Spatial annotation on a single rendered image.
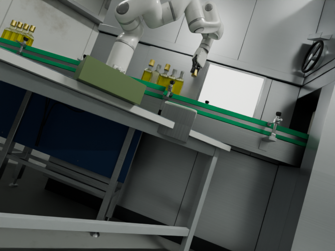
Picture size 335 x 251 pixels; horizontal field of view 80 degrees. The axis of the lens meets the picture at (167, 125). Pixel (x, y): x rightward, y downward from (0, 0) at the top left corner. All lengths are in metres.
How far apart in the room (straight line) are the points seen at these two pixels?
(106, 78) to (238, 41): 1.18
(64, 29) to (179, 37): 2.96
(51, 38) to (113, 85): 3.53
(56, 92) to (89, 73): 0.16
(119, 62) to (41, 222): 0.72
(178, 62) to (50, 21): 3.15
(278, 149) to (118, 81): 1.00
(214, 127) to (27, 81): 0.97
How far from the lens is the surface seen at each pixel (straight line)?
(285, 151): 1.39
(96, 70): 0.81
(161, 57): 1.63
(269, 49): 1.78
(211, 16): 1.14
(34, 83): 0.88
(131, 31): 1.02
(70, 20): 4.44
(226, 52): 1.69
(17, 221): 0.99
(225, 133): 1.29
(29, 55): 1.72
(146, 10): 0.96
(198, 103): 1.32
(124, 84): 0.84
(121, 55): 0.96
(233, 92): 1.55
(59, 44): 4.29
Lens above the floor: 0.63
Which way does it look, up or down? 5 degrees up
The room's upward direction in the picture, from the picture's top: 19 degrees clockwise
